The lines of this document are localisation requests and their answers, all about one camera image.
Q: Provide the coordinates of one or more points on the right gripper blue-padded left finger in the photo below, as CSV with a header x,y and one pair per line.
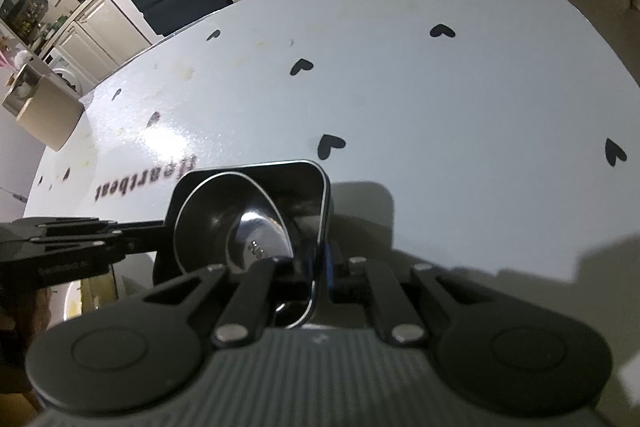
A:
x,y
275,292

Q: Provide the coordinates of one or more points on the oval stainless steel bowl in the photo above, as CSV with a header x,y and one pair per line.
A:
x,y
230,220

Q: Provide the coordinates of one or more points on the beige canister with steel lid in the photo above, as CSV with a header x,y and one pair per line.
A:
x,y
42,107

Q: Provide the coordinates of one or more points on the white floral scalloped bowl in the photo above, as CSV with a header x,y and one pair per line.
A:
x,y
88,295

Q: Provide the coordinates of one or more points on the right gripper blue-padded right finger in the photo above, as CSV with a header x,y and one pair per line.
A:
x,y
373,286

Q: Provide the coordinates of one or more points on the white kitchen cabinets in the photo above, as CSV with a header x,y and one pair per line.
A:
x,y
92,43

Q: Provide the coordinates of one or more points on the rectangular steel tray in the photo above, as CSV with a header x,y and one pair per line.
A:
x,y
299,188

